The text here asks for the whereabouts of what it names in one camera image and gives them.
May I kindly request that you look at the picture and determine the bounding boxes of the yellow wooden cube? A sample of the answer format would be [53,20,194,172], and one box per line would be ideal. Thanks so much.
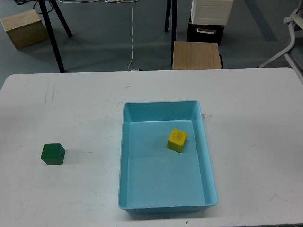
[167,129,188,153]

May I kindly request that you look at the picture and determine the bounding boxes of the green wooden cube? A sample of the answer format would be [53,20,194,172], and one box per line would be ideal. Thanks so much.
[41,143,65,165]

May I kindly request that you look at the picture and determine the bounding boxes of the wooden box near table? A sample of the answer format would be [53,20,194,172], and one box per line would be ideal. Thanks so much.
[172,41,222,70]

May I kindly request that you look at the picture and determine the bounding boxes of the white appliance box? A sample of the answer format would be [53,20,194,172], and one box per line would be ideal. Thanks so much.
[190,0,233,26]

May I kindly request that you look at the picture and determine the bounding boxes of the wooden box far left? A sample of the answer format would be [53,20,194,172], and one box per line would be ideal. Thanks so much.
[1,9,49,50]

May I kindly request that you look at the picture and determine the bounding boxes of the light blue plastic bin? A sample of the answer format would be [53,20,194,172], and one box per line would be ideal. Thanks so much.
[118,100,218,213]

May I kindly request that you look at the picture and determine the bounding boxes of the black table legs centre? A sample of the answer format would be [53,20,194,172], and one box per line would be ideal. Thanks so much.
[164,0,178,65]

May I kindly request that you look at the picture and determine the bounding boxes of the black table legs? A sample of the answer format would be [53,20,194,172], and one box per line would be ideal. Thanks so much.
[37,0,73,73]
[164,0,178,65]

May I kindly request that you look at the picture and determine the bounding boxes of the black table legs left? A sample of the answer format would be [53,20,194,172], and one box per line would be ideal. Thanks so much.
[37,0,73,73]

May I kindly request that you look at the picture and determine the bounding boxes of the white office chair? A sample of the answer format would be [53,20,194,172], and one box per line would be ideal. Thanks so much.
[259,0,303,83]

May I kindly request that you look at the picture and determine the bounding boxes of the white cable on floor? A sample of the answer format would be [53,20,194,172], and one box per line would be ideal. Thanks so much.
[58,0,139,71]

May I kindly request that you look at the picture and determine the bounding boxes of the black crate with handle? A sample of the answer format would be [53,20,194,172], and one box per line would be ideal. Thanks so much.
[186,19,224,46]

